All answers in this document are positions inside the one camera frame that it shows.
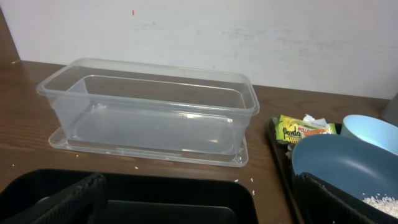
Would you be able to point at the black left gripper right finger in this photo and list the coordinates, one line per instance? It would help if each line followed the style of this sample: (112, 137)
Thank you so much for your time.
(321, 202)

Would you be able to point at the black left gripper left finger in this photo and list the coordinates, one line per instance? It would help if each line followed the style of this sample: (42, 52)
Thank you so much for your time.
(58, 200)

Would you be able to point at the light blue bowl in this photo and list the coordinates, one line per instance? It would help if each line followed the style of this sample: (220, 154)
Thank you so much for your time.
(371, 130)

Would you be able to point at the black plastic bin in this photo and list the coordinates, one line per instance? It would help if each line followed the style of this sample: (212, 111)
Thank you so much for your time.
(149, 199)

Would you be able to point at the dark blue plate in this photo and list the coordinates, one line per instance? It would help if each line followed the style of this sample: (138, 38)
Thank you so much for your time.
(355, 167)

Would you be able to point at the dark brown serving tray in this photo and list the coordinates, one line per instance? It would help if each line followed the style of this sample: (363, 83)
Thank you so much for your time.
(284, 168)

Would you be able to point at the pile of white rice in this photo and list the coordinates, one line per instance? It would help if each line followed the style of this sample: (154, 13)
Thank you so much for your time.
(383, 203)

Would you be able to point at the yellow green snack wrapper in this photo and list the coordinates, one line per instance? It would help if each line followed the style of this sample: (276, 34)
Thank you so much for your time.
(293, 130)

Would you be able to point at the crumpled white tissue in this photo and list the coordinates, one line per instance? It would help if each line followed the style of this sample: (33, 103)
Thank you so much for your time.
(319, 123)

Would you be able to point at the clear plastic bin lid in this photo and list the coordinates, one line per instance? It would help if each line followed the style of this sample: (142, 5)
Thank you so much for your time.
(59, 140)

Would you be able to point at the clear plastic bin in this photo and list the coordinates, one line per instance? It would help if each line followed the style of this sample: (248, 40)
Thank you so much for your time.
(151, 106)

